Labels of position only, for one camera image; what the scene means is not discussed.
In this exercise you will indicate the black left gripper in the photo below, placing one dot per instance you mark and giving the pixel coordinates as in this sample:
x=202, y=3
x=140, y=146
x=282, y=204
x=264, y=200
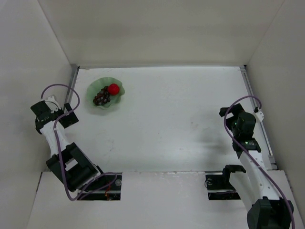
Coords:
x=70, y=118

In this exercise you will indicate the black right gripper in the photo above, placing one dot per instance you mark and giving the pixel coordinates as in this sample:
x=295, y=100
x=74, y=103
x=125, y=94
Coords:
x=228, y=111

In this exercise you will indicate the dark red fake grape bunch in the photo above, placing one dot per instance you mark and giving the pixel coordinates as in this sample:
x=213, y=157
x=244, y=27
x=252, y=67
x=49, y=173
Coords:
x=102, y=97

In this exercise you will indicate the red fake pomegranate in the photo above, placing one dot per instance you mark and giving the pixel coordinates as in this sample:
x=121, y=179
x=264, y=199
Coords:
x=113, y=89

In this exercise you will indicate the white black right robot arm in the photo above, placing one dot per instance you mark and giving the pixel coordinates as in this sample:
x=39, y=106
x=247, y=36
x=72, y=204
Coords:
x=266, y=206

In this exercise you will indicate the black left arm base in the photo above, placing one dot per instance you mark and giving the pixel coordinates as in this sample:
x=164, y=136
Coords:
x=106, y=188

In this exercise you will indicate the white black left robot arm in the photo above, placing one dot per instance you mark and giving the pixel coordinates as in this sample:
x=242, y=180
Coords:
x=79, y=169

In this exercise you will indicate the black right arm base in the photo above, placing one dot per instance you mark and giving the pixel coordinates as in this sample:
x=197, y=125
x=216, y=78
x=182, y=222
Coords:
x=218, y=188

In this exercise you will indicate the green glass fruit bowl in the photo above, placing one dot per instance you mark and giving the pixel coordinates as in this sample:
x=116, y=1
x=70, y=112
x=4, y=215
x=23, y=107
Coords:
x=97, y=85

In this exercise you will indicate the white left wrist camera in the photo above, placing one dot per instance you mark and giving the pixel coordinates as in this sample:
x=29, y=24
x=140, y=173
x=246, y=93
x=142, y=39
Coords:
x=52, y=103

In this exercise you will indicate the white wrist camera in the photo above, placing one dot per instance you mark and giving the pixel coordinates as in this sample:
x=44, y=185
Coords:
x=52, y=103
x=258, y=114

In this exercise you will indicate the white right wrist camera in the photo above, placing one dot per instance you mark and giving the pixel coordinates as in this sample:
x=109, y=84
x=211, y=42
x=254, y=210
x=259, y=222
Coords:
x=258, y=114

